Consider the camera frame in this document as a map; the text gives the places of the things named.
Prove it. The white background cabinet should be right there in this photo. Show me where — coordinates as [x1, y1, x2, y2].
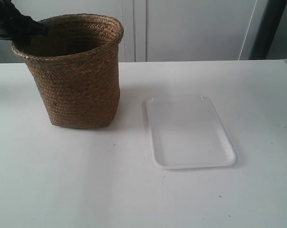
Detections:
[0, 0, 267, 63]

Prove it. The white rectangular plastic tray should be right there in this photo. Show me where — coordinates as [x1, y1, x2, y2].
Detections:
[143, 94, 237, 170]

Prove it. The brown woven wicker basket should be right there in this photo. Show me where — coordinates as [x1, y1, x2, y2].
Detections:
[11, 13, 124, 129]

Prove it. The dark metal frame post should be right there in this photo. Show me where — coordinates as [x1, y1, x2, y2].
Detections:
[249, 0, 287, 60]

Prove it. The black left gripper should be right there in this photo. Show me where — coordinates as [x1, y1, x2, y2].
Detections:
[0, 0, 48, 46]

